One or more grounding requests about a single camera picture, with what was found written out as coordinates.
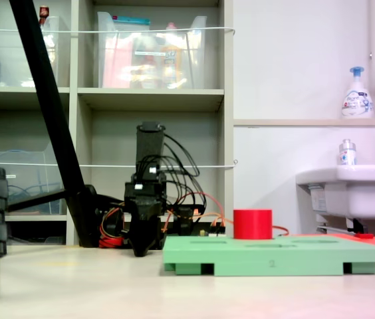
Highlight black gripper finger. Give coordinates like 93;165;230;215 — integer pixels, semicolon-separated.
130;217;162;258

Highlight red cylinder block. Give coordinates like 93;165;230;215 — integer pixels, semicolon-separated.
233;208;273;240

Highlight controller circuit board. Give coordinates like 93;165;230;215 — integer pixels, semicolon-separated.
199;227;227;238

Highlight thin black tripod brace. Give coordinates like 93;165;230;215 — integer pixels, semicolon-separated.
7;188;68;213

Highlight green shape sorter board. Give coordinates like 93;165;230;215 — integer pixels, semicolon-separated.
162;235;375;276

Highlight clear plastic storage bin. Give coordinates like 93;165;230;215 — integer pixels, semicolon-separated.
96;11;208;90
0;15;70;88

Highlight thick black tripod leg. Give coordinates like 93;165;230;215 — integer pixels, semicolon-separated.
9;0;99;249

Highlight orange bottle pink cap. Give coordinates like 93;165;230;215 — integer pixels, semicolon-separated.
160;22;184;89

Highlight beige shelf unit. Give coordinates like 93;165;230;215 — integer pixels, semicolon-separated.
0;0;235;247

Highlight small clear pump bottle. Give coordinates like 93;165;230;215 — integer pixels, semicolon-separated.
338;138;358;166

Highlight white ceramic sink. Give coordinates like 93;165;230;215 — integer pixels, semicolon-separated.
295;164;375;220

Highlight white foam soap dispenser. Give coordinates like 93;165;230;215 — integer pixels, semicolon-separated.
341;66;374;120

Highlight white cord across shelf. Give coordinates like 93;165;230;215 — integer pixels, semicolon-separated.
0;159;239;169
0;26;237;36

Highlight black motor cable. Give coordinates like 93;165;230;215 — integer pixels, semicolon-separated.
139;132;201;207

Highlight clear bin with cables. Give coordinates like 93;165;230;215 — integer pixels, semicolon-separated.
0;146;68;215

